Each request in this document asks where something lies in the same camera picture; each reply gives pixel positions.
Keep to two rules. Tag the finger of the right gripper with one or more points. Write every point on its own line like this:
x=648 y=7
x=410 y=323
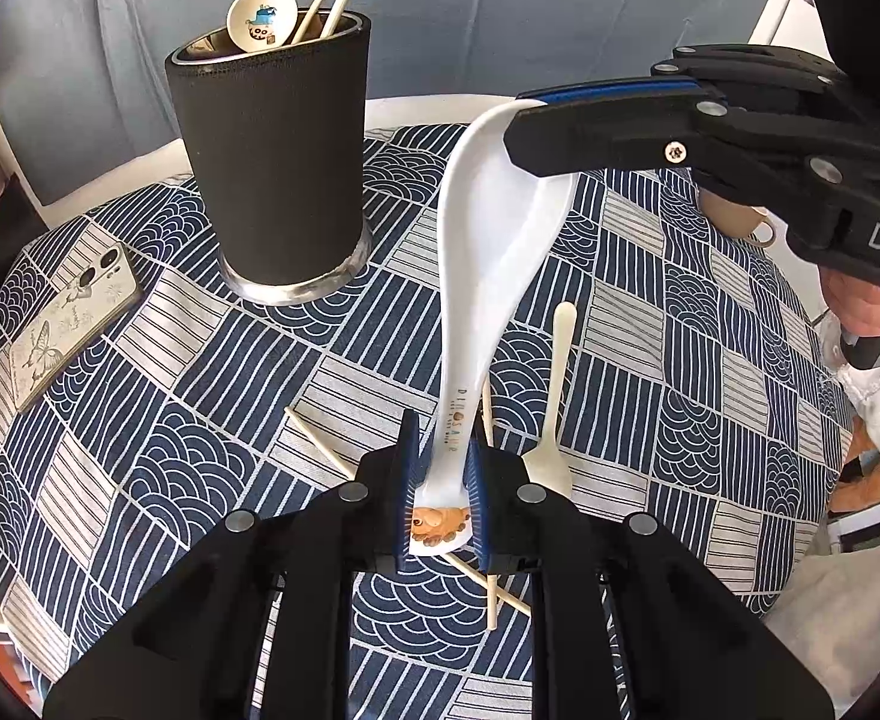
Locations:
x=651 y=87
x=637 y=131

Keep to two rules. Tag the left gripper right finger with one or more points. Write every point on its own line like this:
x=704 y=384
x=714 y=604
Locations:
x=626 y=621

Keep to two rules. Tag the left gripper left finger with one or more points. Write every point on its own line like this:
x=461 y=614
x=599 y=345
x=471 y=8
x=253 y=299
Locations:
x=255 y=620

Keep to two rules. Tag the large white ceramic spoon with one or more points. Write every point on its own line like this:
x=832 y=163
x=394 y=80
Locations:
x=496 y=223

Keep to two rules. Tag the cream plastic fork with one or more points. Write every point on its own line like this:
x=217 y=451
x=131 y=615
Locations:
x=544 y=464

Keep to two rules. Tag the person's hand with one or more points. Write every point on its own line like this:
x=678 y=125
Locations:
x=856 y=303

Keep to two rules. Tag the beige ceramic mug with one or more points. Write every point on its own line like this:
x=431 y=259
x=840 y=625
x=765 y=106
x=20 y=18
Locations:
x=739 y=222

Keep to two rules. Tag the beige chopstick on table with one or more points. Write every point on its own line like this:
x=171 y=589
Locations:
x=488 y=419
x=454 y=561

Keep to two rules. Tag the beige chopstick in holder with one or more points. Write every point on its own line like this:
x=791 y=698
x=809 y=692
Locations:
x=334 y=16
x=304 y=25

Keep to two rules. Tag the blue patterned tablecloth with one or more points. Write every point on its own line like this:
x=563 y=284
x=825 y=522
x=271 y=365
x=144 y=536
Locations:
x=694 y=390

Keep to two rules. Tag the black utensil holder cup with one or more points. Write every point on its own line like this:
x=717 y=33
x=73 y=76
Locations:
x=276 y=143

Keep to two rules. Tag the small decorated ceramic spoon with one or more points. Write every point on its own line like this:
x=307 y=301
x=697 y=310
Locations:
x=258 y=25

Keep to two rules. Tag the phone with butterfly case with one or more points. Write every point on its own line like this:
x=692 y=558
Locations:
x=103 y=290

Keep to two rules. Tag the grey fabric backdrop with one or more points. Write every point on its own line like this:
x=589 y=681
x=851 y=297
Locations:
x=83 y=87

